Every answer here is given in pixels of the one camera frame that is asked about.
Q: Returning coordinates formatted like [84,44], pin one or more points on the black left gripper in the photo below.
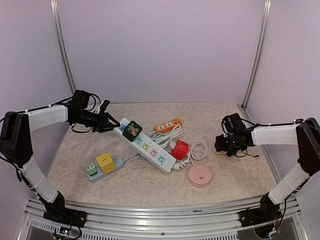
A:
[103,123]

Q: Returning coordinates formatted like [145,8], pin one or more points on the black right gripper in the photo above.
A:
[220,145]

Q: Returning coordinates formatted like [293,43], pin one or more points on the beige cube adapter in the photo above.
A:
[221,152]

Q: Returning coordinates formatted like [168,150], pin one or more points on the black charger plug with cable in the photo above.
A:
[245,153]

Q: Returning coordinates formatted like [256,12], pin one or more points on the dark green cube adapter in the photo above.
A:
[132,131]

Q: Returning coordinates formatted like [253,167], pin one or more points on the yellow cube adapter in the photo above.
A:
[106,163]

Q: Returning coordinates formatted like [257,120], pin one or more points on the long white power strip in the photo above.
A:
[148,149]

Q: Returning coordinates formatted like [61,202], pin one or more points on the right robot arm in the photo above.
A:
[293,148]

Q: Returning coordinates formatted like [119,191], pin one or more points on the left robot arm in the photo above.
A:
[16,144]

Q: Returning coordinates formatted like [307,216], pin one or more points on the pink round socket hub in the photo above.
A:
[200,176]

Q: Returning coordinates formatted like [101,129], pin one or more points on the red cube socket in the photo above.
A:
[180,150]

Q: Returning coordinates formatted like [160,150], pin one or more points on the light green plug adapter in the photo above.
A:
[91,170]

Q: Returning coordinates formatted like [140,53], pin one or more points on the orange power strip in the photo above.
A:
[167,126]

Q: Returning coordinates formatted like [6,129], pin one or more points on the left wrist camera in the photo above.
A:
[103,106]

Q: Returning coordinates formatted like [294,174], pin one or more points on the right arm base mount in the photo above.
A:
[257,216]

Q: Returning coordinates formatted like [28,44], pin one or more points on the aluminium front rail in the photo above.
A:
[206,221]

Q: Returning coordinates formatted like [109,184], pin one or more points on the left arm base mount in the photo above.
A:
[71,217]

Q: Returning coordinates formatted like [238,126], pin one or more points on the right aluminium frame post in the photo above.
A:
[258,53]

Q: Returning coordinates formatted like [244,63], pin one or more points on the aluminium frame post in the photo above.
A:
[258,53]
[54,5]

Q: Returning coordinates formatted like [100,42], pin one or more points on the left aluminium frame post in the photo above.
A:
[54,5]

